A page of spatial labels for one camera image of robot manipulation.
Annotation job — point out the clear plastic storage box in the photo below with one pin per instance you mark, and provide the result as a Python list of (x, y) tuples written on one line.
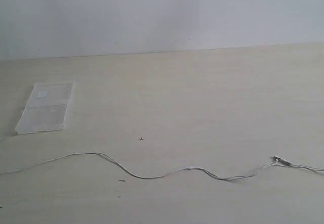
[(47, 108)]

